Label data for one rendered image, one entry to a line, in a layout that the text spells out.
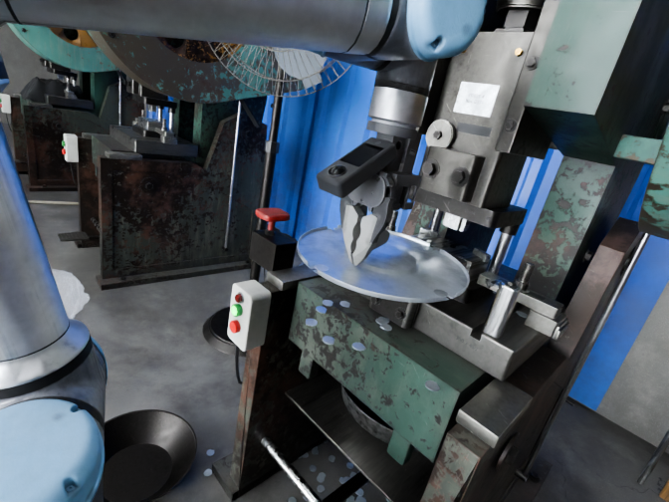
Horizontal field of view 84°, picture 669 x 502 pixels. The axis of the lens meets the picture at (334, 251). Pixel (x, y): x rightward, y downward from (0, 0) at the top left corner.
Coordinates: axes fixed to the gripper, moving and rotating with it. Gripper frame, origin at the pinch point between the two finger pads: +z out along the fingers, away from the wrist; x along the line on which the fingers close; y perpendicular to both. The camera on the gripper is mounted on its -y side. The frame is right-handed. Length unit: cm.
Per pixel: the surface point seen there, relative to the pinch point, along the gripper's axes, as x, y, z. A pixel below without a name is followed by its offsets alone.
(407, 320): -4.5, 14.3, 12.7
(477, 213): -6.4, 24.5, -8.2
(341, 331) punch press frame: 5.0, 8.0, 18.9
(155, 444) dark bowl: 49, -9, 79
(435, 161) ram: 2.4, 20.3, -15.4
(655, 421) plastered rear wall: -54, 147, 70
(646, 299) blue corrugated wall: -33, 144, 23
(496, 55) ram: -1.2, 23.5, -33.9
